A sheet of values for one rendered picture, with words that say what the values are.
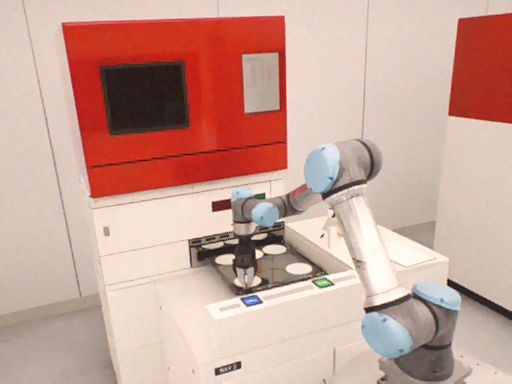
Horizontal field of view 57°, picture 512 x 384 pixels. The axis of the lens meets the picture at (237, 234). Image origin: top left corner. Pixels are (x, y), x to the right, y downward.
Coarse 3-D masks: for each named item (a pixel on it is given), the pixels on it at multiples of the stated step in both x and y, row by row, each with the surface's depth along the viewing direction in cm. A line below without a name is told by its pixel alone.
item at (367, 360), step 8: (368, 352) 144; (376, 352) 144; (456, 352) 142; (352, 360) 141; (360, 360) 141; (368, 360) 140; (376, 360) 140; (464, 360) 138; (472, 360) 138; (344, 368) 138; (352, 368) 137; (360, 368) 137; (368, 368) 137; (376, 368) 137; (480, 368) 134; (488, 368) 134; (336, 376) 134; (344, 376) 134; (352, 376) 134; (360, 376) 134; (368, 376) 134; (376, 376) 134; (472, 376) 131; (480, 376) 131; (488, 376) 131; (496, 376) 131; (504, 376) 131
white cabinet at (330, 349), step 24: (168, 312) 179; (168, 336) 189; (312, 336) 157; (336, 336) 161; (360, 336) 165; (168, 360) 201; (192, 360) 153; (216, 360) 145; (240, 360) 149; (264, 360) 152; (288, 360) 156; (312, 360) 160; (336, 360) 164
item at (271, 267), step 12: (228, 252) 201; (264, 252) 199; (288, 252) 198; (216, 264) 191; (264, 264) 189; (276, 264) 188; (288, 264) 187; (228, 276) 180; (264, 276) 179; (276, 276) 178; (288, 276) 177; (300, 276) 177; (240, 288) 170
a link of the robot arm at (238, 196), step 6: (234, 192) 156; (240, 192) 155; (246, 192) 155; (252, 192) 158; (234, 198) 157; (240, 198) 155; (246, 198) 163; (234, 204) 157; (240, 204) 155; (234, 210) 158; (240, 210) 155; (234, 216) 159; (240, 216) 158; (234, 222) 160; (240, 222) 159; (246, 222) 159
